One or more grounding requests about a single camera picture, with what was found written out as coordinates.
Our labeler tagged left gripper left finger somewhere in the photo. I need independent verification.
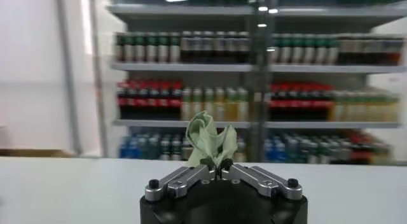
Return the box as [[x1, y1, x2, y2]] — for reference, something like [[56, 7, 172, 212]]
[[144, 163, 217, 203]]

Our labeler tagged light green t-shirt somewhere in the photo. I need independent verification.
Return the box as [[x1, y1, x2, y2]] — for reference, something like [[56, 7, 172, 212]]
[[185, 110, 238, 168]]

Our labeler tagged red-cap cola bottle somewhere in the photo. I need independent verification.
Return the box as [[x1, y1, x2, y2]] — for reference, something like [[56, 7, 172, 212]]
[[159, 80, 172, 120], [127, 80, 139, 120], [170, 80, 183, 120], [116, 81, 128, 120], [137, 80, 149, 120], [148, 80, 160, 120]]

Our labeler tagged grey metal drinks shelf unit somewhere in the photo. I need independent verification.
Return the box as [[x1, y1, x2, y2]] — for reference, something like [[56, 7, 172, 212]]
[[251, 0, 407, 165], [88, 0, 265, 162]]

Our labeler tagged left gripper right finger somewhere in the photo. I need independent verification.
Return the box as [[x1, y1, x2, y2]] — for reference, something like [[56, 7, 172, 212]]
[[220, 159, 303, 202]]

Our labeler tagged grey wall post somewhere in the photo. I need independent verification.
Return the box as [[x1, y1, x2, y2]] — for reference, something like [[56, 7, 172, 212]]
[[55, 0, 83, 156]]

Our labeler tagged dark bottle blue-white label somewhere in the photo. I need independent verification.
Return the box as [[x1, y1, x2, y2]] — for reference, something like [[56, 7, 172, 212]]
[[213, 31, 226, 63], [191, 31, 204, 63], [225, 31, 238, 63], [202, 31, 214, 63], [237, 31, 251, 63], [180, 31, 193, 63]]

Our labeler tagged yellow tea bottle green cap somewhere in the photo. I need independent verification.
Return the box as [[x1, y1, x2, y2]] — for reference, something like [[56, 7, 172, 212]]
[[237, 87, 249, 122], [214, 87, 226, 122], [225, 87, 238, 122], [192, 87, 204, 121], [203, 87, 215, 118], [181, 87, 193, 121]]

